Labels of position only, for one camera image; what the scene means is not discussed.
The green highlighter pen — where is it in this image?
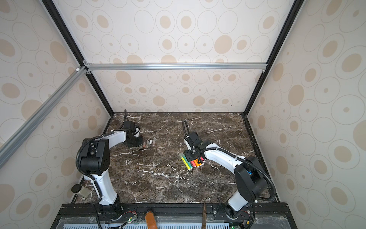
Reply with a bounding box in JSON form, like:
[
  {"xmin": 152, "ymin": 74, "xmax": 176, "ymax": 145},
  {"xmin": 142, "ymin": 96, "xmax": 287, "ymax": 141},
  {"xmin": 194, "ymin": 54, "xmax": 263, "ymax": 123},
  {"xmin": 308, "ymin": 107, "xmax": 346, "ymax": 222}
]
[{"xmin": 182, "ymin": 153, "xmax": 193, "ymax": 169}]

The yellow highlighter pen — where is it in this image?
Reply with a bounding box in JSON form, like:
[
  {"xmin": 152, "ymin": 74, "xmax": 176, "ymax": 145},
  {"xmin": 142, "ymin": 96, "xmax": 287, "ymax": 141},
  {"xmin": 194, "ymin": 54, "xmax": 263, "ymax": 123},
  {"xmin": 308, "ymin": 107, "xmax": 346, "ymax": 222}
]
[{"xmin": 179, "ymin": 154, "xmax": 191, "ymax": 171}]

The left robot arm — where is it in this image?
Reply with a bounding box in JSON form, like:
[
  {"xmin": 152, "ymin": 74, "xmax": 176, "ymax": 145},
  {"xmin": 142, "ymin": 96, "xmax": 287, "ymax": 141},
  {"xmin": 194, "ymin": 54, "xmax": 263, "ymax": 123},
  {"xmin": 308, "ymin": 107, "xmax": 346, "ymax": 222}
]
[{"xmin": 75, "ymin": 128, "xmax": 144, "ymax": 206}]

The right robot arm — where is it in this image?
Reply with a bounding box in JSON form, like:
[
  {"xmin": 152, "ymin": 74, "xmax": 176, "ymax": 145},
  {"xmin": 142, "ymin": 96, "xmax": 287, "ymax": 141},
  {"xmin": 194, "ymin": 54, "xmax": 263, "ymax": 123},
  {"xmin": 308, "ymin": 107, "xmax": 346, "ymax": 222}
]
[{"xmin": 184, "ymin": 143, "xmax": 276, "ymax": 219}]

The small bottle black cap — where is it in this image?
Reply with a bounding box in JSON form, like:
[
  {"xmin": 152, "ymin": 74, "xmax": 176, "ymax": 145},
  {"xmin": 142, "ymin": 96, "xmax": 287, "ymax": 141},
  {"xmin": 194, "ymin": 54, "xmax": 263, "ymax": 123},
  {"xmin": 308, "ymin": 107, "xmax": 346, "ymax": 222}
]
[{"xmin": 71, "ymin": 184, "xmax": 92, "ymax": 198}]

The thin wooden stick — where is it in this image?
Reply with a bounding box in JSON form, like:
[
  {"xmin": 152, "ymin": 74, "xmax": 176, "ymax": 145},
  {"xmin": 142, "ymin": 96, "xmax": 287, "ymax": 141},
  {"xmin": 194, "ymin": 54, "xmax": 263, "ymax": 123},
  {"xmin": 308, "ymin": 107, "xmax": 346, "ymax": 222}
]
[{"xmin": 201, "ymin": 203, "xmax": 207, "ymax": 229}]

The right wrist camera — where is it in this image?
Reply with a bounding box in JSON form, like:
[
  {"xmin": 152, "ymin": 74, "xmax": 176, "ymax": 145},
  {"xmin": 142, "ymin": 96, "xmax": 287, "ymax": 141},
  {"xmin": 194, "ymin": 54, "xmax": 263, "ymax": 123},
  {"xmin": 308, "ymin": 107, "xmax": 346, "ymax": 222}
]
[{"xmin": 184, "ymin": 132, "xmax": 202, "ymax": 151}]

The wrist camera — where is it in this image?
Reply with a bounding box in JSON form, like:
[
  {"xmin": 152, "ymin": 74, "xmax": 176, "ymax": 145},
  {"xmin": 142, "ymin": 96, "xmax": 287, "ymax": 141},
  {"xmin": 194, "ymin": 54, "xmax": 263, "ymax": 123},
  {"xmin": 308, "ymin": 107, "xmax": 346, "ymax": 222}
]
[
  {"xmin": 184, "ymin": 132, "xmax": 202, "ymax": 151},
  {"xmin": 121, "ymin": 121, "xmax": 140, "ymax": 136}
]

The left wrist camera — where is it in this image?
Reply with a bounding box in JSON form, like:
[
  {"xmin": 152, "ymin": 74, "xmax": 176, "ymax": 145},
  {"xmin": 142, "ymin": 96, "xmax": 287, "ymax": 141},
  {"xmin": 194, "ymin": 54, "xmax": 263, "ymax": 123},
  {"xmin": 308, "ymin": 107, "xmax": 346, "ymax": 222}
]
[{"xmin": 121, "ymin": 121, "xmax": 140, "ymax": 136}]

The brown handle tool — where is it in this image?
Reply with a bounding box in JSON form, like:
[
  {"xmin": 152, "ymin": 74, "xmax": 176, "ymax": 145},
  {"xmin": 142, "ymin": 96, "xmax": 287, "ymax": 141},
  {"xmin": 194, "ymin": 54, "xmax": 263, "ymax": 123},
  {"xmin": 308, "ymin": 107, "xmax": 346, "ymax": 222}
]
[{"xmin": 144, "ymin": 210, "xmax": 158, "ymax": 229}]

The horizontal aluminium rail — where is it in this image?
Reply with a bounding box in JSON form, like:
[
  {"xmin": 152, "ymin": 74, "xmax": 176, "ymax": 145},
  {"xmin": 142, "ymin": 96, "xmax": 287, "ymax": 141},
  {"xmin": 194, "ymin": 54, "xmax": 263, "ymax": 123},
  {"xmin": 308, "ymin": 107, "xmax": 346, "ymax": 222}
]
[{"xmin": 86, "ymin": 63, "xmax": 267, "ymax": 71}]

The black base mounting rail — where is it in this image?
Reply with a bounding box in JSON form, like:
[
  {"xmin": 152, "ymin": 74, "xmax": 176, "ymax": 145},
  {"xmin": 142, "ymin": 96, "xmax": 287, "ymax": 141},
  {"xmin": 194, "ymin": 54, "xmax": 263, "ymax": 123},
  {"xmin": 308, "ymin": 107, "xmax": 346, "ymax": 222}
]
[{"xmin": 54, "ymin": 202, "xmax": 294, "ymax": 224}]

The diagonal aluminium rail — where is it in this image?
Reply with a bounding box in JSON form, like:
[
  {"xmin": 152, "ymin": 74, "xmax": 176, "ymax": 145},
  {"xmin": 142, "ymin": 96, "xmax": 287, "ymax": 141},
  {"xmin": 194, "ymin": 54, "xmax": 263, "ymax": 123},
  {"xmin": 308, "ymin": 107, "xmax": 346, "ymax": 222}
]
[{"xmin": 1, "ymin": 66, "xmax": 86, "ymax": 167}]

